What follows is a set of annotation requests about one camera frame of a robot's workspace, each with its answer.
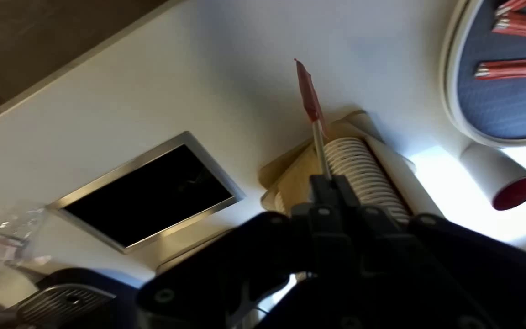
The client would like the orange packet back on tray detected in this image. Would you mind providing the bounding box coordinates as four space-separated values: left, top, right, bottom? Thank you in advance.
495 0 526 16

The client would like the round white lazy susan tray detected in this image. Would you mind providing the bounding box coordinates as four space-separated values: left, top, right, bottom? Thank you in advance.
441 0 526 146

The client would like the steel trash chute opening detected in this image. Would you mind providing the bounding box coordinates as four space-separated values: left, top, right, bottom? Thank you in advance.
48 131 243 252

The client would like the white paper cup stack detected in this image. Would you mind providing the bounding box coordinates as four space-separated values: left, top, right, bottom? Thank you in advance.
324 135 446 226

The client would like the black coffee machine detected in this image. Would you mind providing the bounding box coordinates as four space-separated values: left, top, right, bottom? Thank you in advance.
0 268 139 329

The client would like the packet with wooden stirrer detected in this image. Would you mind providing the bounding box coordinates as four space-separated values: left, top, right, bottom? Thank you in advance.
294 60 333 179

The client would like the clear plastic cup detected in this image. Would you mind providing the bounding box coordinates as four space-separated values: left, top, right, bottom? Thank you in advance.
0 206 48 263

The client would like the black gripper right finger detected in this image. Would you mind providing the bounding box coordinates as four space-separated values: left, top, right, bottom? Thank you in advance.
329 175 446 329

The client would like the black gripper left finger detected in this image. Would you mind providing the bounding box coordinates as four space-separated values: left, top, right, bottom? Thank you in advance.
293 175 362 329

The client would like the orange packet front on tray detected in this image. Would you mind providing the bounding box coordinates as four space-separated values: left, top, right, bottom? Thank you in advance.
473 58 526 80

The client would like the white mug red inside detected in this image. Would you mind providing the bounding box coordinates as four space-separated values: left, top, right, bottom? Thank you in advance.
459 142 526 210

